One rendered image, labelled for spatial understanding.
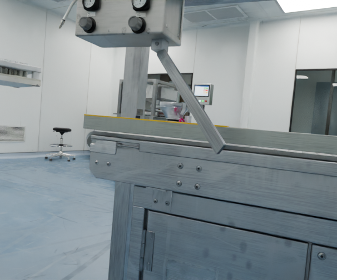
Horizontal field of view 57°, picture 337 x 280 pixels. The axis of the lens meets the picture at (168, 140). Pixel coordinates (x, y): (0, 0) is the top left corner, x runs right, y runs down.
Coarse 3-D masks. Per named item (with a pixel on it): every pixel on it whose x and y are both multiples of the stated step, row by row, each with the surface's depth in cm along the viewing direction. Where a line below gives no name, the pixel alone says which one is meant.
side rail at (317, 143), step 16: (96, 128) 71; (112, 128) 70; (128, 128) 68; (144, 128) 67; (160, 128) 65; (176, 128) 64; (192, 128) 62; (224, 128) 60; (240, 128) 59; (240, 144) 59; (256, 144) 58; (272, 144) 57; (288, 144) 56; (304, 144) 55; (320, 144) 54; (336, 144) 53
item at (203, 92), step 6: (198, 84) 366; (204, 84) 361; (210, 84) 357; (198, 90) 365; (204, 90) 361; (210, 90) 357; (198, 96) 365; (204, 96) 361; (210, 96) 358; (204, 102) 361; (210, 102) 360; (204, 108) 369
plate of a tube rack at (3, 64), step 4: (0, 60) 107; (0, 64) 107; (4, 64) 108; (8, 64) 109; (12, 64) 109; (16, 64) 110; (20, 64) 111; (24, 64) 112; (8, 68) 113; (12, 68) 112; (16, 68) 111; (20, 68) 111; (24, 68) 112; (28, 68) 113; (32, 68) 114; (36, 68) 115; (40, 68) 116; (28, 72) 119; (40, 72) 117
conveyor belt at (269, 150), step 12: (96, 132) 73; (108, 132) 72; (120, 132) 78; (192, 144) 64; (204, 144) 63; (228, 144) 63; (300, 156) 56; (312, 156) 56; (324, 156) 55; (336, 156) 55
